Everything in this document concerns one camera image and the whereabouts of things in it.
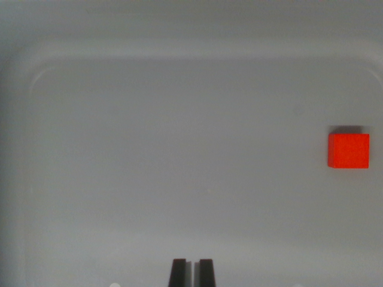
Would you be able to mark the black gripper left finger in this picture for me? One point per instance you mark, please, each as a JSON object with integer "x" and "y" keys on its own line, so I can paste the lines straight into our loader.
{"x": 178, "y": 273}

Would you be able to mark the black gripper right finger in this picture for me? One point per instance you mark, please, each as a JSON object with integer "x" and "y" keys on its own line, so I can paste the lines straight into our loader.
{"x": 206, "y": 273}

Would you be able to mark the white plastic bin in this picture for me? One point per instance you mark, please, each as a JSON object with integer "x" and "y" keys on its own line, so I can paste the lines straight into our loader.
{"x": 167, "y": 134}

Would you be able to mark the red cube block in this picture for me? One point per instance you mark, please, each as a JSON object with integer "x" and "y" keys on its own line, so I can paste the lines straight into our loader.
{"x": 348, "y": 150}

